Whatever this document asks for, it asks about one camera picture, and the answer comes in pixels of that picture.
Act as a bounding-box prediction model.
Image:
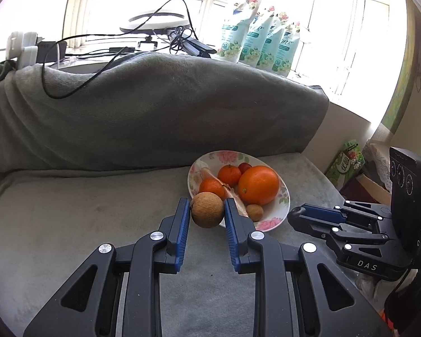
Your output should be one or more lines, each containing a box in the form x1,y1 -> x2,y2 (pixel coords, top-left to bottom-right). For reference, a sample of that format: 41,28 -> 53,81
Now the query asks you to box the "small tangerine with stem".
217,164 -> 242,187

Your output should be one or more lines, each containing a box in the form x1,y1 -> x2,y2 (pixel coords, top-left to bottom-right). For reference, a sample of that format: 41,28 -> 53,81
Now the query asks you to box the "brown longan fruit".
246,204 -> 264,222

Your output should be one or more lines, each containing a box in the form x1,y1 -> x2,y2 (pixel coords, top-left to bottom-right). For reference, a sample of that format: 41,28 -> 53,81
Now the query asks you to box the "floral white plate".
187,151 -> 290,232

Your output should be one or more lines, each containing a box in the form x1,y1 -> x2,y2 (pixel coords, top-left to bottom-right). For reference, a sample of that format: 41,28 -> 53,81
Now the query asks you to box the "white window frame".
62,0 -> 407,97

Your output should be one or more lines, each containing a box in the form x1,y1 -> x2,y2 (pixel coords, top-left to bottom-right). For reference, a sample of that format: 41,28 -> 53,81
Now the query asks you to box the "black cable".
40,0 -> 217,100

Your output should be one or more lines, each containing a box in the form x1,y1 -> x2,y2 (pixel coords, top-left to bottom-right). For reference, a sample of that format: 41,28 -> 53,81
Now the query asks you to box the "peeled pomelo segment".
200,167 -> 249,217

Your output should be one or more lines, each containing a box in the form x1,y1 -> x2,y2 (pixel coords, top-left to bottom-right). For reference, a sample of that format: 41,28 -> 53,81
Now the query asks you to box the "grey blanket backrest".
0,53 -> 329,174

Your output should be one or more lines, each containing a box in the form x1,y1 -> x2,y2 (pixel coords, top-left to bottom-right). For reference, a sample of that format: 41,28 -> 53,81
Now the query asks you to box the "floral refill pouch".
272,22 -> 300,77
239,6 -> 275,67
216,0 -> 260,63
256,12 -> 288,71

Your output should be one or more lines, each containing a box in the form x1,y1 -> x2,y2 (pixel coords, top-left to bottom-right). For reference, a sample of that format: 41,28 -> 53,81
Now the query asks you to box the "brown round fruit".
191,192 -> 224,228

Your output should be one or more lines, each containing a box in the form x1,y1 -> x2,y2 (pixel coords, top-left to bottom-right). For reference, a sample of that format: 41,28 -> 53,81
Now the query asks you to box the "white ring light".
120,12 -> 190,34

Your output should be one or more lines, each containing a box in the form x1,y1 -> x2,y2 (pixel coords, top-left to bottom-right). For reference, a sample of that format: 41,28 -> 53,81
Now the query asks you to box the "large orange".
237,166 -> 280,205

